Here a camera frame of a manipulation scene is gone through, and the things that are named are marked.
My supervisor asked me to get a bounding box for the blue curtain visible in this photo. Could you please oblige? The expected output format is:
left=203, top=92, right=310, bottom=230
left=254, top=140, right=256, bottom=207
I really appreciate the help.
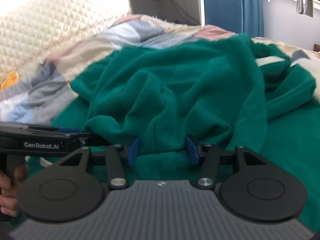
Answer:
left=217, top=0, right=265, bottom=38

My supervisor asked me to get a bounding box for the yellow cloth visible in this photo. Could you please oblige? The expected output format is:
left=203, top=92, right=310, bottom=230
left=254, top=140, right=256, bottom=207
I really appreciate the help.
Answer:
left=0, top=71, right=20, bottom=91

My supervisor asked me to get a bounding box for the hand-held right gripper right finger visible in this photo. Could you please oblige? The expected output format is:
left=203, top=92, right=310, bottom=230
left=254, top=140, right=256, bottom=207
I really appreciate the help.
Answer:
left=185, top=134, right=270, bottom=189

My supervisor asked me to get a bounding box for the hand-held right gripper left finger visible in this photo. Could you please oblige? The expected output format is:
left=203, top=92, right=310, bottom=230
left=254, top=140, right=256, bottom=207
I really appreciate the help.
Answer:
left=56, top=137, right=139, bottom=190

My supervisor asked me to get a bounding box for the pastel patchwork quilt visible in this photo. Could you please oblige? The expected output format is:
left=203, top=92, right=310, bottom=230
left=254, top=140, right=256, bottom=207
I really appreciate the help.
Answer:
left=0, top=14, right=320, bottom=125

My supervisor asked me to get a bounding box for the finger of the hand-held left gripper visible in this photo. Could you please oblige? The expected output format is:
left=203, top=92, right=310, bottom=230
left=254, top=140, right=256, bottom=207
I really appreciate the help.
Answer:
left=57, top=127, right=114, bottom=147

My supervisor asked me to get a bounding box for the blue padded board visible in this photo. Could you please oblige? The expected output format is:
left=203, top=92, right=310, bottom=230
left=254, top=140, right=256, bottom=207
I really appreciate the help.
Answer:
left=202, top=0, right=243, bottom=34

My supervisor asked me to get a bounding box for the cream quilted headboard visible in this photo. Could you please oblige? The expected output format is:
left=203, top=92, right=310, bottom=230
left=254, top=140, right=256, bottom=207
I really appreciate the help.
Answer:
left=0, top=0, right=133, bottom=84

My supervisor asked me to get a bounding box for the green hoodie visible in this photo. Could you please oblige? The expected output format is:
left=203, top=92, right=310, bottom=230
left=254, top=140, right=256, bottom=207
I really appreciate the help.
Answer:
left=51, top=32, right=320, bottom=230

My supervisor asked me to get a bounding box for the white wall cabinet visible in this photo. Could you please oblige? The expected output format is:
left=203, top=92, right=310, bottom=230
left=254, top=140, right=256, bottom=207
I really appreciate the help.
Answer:
left=126, top=0, right=203, bottom=27

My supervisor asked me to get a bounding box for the person's left hand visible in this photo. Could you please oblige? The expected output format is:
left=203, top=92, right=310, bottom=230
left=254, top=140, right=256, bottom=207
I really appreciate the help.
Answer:
left=0, top=165, right=28, bottom=218

